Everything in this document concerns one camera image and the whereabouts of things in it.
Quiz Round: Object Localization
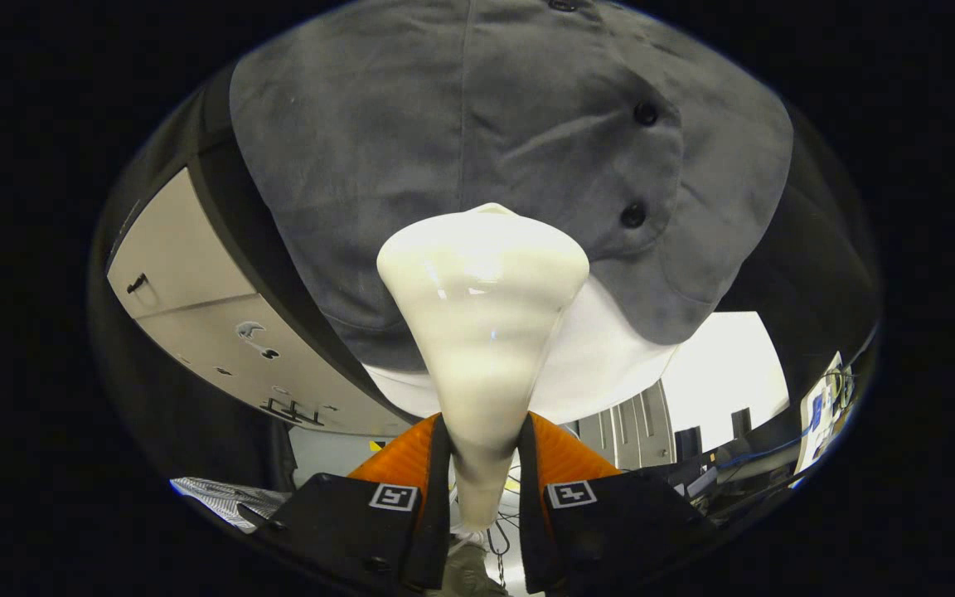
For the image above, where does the person's olive trouser leg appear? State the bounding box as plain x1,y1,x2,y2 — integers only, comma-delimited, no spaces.
443,539,511,597

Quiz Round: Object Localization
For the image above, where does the white garment steamer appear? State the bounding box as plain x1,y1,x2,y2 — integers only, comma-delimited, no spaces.
376,202,591,533

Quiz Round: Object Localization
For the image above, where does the grey slatted cabinet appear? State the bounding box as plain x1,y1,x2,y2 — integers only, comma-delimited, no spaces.
565,380,679,472

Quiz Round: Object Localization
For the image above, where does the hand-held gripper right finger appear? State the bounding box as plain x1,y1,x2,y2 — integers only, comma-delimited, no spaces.
516,410,719,596

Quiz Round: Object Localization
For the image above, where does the grey button shirt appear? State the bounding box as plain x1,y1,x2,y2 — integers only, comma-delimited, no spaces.
229,0,795,374

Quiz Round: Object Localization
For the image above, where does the patterned grey cloth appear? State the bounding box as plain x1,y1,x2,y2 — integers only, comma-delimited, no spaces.
169,476,292,533

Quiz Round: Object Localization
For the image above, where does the blue cable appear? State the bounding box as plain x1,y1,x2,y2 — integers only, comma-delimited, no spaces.
714,427,817,471

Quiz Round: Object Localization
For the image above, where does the dark cluttered workbench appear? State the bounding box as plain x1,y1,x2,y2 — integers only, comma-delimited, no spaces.
652,435,802,523

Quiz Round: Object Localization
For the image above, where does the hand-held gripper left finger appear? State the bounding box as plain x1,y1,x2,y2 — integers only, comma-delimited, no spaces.
252,412,453,596

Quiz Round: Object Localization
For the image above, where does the cluttered white desk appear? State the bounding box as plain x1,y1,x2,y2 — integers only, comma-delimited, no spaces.
793,351,860,475

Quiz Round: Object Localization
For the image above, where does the white mannequin torso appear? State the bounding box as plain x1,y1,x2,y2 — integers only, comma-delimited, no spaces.
361,274,681,425

